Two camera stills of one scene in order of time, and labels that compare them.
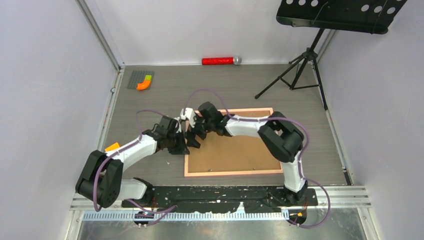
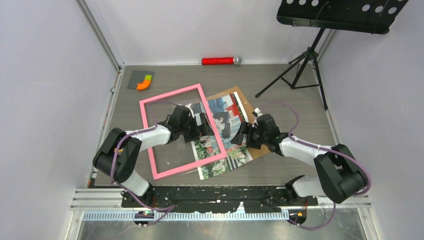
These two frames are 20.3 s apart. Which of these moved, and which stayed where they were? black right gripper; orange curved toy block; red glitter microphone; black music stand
Moved: black right gripper
Stayed: black music stand; orange curved toy block; red glitter microphone
